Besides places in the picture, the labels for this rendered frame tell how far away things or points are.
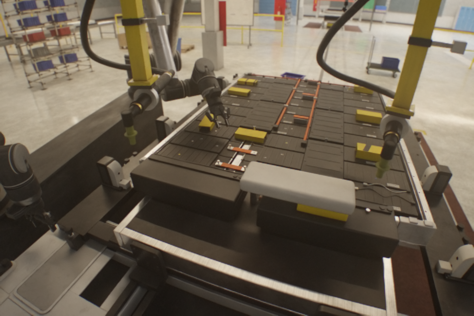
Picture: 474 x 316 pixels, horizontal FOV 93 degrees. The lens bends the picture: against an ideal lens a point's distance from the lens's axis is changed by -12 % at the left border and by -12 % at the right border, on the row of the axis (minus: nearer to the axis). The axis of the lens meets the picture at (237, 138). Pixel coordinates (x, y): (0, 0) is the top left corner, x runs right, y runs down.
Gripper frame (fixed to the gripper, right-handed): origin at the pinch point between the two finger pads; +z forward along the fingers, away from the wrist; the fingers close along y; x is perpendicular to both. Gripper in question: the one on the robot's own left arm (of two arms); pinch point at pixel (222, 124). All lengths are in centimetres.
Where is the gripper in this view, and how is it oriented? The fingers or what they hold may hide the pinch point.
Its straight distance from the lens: 131.8
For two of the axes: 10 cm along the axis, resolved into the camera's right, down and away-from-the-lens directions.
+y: -9.0, 2.2, -3.8
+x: 2.8, -3.7, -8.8
